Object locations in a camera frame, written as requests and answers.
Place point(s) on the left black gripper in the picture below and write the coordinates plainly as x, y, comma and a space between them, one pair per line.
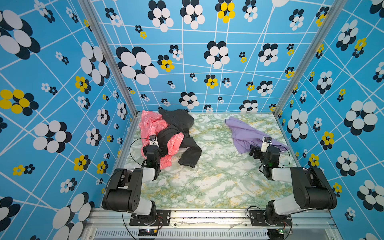
163, 150

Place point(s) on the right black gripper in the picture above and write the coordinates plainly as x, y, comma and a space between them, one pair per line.
258, 152

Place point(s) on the purple printed cloth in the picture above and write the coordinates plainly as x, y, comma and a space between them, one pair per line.
244, 135

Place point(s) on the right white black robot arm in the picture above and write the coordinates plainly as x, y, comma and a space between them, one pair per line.
311, 189

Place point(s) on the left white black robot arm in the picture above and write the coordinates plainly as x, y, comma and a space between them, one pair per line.
123, 192

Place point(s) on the pink patterned cloth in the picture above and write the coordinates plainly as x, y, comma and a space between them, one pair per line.
152, 123

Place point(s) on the black cloth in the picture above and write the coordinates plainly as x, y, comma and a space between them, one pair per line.
181, 121

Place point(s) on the right small circuit board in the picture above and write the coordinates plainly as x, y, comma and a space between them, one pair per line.
276, 234

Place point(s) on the small circuit board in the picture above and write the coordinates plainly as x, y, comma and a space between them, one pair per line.
148, 233
276, 234

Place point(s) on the left small circuit board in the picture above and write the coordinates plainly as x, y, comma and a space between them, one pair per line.
148, 233

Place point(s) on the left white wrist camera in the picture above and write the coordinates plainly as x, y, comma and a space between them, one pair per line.
153, 140

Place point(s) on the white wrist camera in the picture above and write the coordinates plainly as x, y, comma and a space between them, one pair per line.
265, 144
153, 140

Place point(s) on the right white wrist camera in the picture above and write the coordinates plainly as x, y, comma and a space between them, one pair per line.
265, 144

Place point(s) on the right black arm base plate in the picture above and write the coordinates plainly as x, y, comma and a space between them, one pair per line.
258, 219

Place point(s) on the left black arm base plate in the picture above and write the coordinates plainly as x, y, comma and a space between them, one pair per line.
158, 218

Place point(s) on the right aluminium corner post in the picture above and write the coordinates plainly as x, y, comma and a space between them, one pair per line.
323, 31

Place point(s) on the aluminium corner post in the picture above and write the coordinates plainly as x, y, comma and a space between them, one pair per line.
91, 16
323, 31

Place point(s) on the aluminium front frame rail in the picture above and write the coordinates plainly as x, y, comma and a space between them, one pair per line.
210, 224

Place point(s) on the left aluminium corner post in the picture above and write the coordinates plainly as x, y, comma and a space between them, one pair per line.
91, 16

